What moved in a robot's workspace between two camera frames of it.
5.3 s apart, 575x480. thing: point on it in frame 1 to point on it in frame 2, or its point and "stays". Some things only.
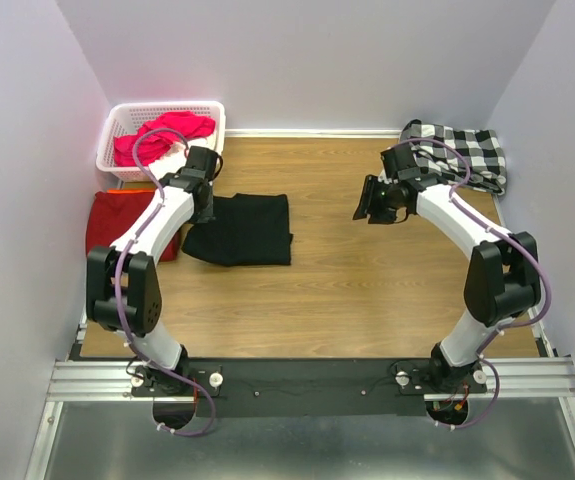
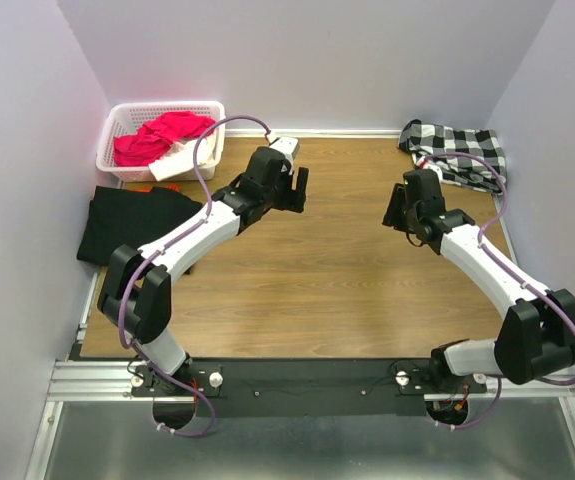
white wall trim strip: (313, 133) stays
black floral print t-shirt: (246, 229) to (121, 217)
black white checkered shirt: (481, 147) stays
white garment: (178, 158) stays
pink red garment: (154, 146) stays
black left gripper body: (205, 203) to (294, 190)
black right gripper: (367, 196) to (397, 206)
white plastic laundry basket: (131, 117) stays
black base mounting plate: (309, 386) stays
